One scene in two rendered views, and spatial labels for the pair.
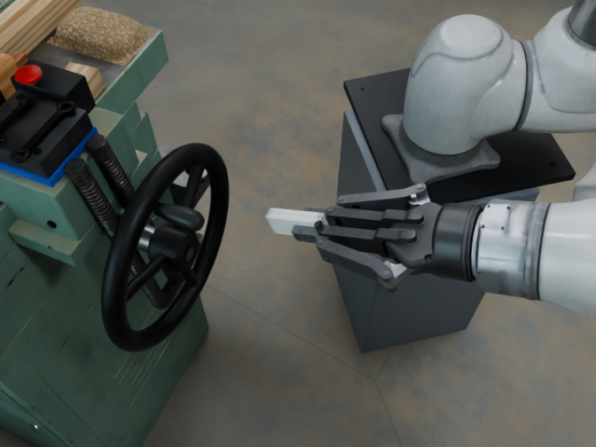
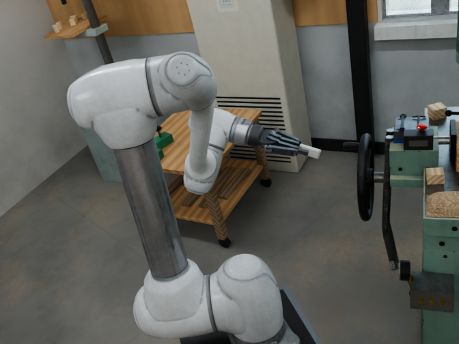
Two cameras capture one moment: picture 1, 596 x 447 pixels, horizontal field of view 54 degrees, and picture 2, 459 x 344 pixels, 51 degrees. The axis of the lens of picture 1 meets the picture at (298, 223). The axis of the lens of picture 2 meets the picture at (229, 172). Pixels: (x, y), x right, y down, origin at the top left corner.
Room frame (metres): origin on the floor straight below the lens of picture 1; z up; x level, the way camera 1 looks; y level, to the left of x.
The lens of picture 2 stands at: (1.73, -0.19, 1.78)
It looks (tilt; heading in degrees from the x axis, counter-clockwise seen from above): 33 degrees down; 183
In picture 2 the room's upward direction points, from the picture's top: 14 degrees counter-clockwise
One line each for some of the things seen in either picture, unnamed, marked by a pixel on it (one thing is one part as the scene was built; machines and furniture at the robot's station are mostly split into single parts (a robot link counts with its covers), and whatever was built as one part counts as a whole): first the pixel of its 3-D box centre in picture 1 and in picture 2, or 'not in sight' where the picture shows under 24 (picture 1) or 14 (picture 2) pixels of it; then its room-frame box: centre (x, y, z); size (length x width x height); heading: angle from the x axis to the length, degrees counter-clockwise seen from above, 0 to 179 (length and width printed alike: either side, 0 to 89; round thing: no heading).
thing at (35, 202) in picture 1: (56, 162); (414, 150); (0.49, 0.30, 0.91); 0.15 x 0.14 x 0.09; 157
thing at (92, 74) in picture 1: (81, 82); (435, 175); (0.63, 0.30, 0.92); 0.04 x 0.04 x 0.03; 72
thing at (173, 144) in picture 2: not in sight; (200, 166); (-0.68, -0.49, 0.32); 0.66 x 0.57 x 0.64; 147
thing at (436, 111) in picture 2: not in sight; (436, 111); (0.30, 0.46, 0.92); 0.05 x 0.04 x 0.04; 93
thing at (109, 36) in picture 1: (98, 27); (455, 201); (0.76, 0.30, 0.92); 0.14 x 0.09 x 0.04; 67
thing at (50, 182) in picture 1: (40, 118); (412, 130); (0.49, 0.30, 0.99); 0.13 x 0.11 x 0.06; 157
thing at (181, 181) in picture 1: (172, 176); (431, 291); (0.75, 0.25, 0.58); 0.12 x 0.08 x 0.08; 67
